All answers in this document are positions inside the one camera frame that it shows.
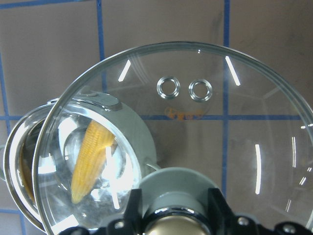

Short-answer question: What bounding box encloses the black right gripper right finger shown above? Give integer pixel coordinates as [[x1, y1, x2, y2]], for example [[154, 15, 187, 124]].
[[207, 188, 312, 235]]

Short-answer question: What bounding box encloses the yellow corn cob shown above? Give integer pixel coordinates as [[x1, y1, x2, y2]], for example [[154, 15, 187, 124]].
[[71, 120, 115, 204]]

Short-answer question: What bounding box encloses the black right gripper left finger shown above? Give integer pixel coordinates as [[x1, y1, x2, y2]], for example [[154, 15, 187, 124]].
[[59, 188, 144, 235]]

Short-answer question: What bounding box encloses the glass pot lid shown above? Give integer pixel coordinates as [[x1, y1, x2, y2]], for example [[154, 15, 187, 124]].
[[35, 42, 313, 235]]

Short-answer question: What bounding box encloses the pale green steel pot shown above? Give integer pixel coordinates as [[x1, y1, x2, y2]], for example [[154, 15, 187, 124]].
[[1, 92, 157, 235]]

